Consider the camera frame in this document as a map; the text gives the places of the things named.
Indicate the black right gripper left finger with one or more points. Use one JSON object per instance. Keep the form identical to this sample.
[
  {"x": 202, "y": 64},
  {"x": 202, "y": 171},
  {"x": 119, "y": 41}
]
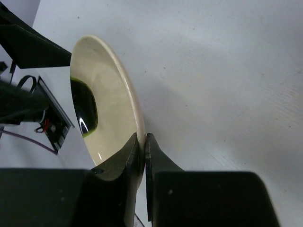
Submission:
[{"x": 116, "y": 191}]

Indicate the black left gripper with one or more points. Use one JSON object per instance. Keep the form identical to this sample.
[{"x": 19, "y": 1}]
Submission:
[{"x": 27, "y": 47}]

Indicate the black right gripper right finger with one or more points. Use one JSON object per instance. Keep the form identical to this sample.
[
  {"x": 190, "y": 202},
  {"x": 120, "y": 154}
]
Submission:
[{"x": 156, "y": 161}]

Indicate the cream round plate black mark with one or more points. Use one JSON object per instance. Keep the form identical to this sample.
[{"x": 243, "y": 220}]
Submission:
[{"x": 105, "y": 102}]

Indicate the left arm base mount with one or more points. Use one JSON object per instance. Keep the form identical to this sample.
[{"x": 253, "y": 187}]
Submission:
[{"x": 53, "y": 121}]

